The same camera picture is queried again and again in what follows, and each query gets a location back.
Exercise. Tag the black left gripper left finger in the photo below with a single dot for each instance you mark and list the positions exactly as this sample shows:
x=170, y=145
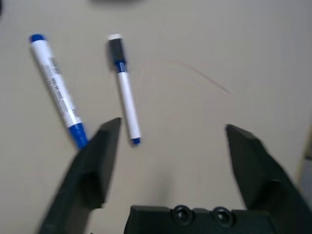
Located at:
x=78, y=185

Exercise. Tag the slim marker black eraser cap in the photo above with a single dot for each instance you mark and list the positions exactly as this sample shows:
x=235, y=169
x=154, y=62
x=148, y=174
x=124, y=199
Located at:
x=126, y=97

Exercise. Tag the thick white marker blue cap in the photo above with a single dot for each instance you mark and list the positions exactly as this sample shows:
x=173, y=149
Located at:
x=56, y=80

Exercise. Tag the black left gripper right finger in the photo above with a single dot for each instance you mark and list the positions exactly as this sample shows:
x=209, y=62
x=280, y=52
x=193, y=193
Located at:
x=268, y=190

